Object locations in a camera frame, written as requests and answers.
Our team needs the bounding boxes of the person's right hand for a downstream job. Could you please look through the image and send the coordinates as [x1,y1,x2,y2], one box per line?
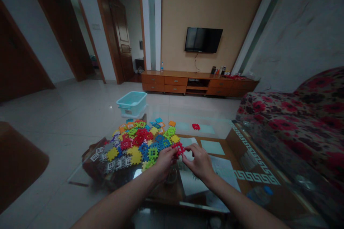
[181,143,217,180]

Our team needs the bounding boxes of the person's left hand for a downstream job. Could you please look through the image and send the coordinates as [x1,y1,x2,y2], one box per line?
[152,146,179,184]

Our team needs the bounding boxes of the person's left fingers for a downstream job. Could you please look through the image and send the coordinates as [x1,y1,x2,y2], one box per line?
[161,146,179,166]

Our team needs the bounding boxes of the person's right thumb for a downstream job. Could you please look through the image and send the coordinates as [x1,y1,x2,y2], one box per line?
[181,154,195,170]

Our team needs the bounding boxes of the person's right index finger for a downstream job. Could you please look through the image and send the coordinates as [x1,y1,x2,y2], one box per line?
[184,143,201,154]

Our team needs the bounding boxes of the red interlocking plastic tile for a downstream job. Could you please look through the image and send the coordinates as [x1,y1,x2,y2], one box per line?
[171,142,186,160]

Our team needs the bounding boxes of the glass coffee table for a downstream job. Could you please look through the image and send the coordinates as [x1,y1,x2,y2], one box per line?
[68,105,331,229]

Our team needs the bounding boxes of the white paper sheets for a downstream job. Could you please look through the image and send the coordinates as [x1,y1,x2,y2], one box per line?
[177,137,242,197]

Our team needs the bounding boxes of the pile of colourful interlocking tiles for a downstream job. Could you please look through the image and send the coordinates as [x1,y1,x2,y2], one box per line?
[90,117,181,172]

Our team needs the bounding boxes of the wooden television cabinet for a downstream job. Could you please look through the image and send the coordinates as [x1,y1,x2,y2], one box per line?
[141,70,260,97]

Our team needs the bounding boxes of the light blue plastic bin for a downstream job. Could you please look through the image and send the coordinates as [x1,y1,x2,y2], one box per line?
[116,91,148,118]

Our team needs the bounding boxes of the clear plastic water bottle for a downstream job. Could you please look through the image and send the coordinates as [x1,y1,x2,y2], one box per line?
[246,185,274,209]

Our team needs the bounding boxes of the floral red sofa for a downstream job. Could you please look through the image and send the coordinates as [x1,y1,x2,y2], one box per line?
[236,67,344,195]

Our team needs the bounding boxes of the brown wooden door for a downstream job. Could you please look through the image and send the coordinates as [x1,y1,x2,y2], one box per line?
[107,0,135,82]

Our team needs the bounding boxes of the wall-mounted black television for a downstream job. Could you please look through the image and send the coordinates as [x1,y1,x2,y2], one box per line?
[184,27,224,54]

